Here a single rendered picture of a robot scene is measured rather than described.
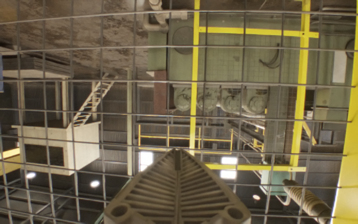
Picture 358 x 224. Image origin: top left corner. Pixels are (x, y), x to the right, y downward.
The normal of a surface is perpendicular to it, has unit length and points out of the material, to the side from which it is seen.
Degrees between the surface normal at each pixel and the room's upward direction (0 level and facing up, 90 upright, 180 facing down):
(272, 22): 90
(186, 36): 92
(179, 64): 90
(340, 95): 90
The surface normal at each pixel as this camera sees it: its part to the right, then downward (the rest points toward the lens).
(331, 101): -0.08, 0.07
